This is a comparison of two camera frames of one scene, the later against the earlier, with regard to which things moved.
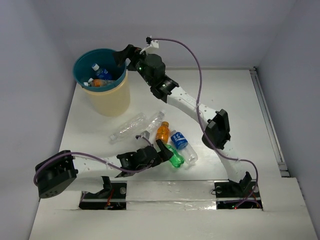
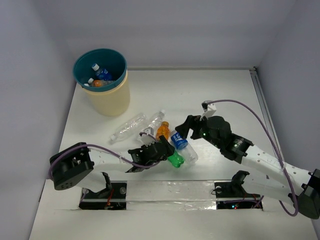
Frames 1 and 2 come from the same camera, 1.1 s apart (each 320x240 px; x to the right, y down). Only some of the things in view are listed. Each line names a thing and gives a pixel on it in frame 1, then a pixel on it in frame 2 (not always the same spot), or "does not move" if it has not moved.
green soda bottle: [176, 160] does not move
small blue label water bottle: [181, 143] does not move
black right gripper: [120, 56] → [184, 128]
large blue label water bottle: [101, 73] does not move
